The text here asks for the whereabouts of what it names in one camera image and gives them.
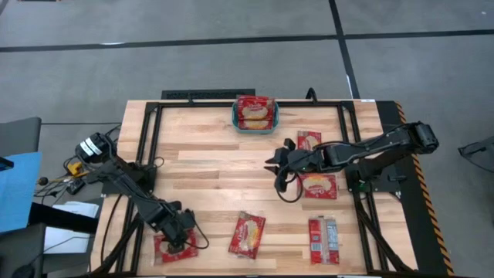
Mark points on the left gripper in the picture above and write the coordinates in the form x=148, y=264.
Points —
x=179, y=222

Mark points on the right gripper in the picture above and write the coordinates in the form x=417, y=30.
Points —
x=308, y=160

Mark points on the red popcorn bag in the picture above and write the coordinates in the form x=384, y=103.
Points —
x=254, y=124
x=322, y=241
x=254, y=108
x=247, y=235
x=191, y=251
x=306, y=139
x=320, y=187

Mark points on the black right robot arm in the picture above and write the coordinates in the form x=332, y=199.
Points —
x=386, y=144

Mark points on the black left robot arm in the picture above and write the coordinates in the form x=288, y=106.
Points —
x=127, y=185

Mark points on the teal plastic basket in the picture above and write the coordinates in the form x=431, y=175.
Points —
x=254, y=132

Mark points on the black clamp knob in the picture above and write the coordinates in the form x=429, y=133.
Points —
x=312, y=95

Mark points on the dark ribbed floor mat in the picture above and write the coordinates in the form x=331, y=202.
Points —
x=208, y=94

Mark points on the white paper sheet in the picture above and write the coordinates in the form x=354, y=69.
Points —
x=73, y=208

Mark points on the black hazard-striped floor mat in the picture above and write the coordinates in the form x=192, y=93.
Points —
x=409, y=231

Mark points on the blue paper sheet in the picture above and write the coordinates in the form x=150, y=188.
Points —
x=19, y=193

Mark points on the black aluminium table frame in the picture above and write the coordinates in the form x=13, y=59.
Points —
x=193, y=104

